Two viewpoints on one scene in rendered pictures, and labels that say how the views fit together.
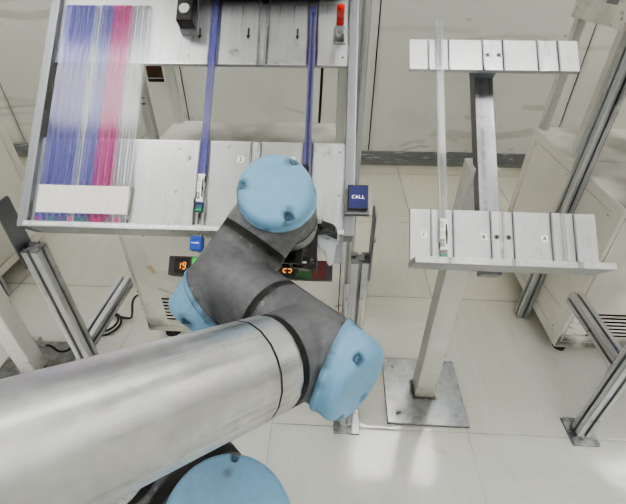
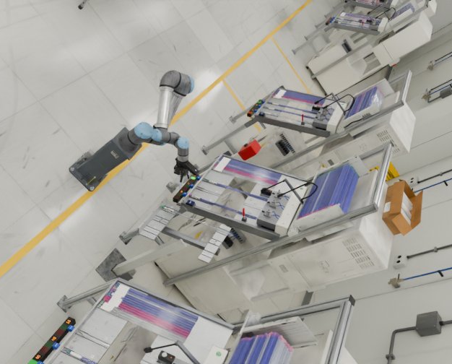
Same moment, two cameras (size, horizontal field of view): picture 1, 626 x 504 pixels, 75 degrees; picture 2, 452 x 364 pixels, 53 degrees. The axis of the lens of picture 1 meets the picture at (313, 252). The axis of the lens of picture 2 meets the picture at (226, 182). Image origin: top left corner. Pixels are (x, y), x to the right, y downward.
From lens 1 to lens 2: 2.78 m
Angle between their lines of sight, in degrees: 55
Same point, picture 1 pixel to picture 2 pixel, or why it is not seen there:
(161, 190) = (216, 177)
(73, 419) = (164, 105)
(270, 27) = (255, 209)
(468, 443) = (92, 263)
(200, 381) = (163, 114)
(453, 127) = not seen: outside the picture
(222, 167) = (216, 188)
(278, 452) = (130, 212)
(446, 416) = (103, 266)
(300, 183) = (182, 141)
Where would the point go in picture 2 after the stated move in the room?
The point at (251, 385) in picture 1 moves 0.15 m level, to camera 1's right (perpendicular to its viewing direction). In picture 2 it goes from (160, 119) to (149, 131)
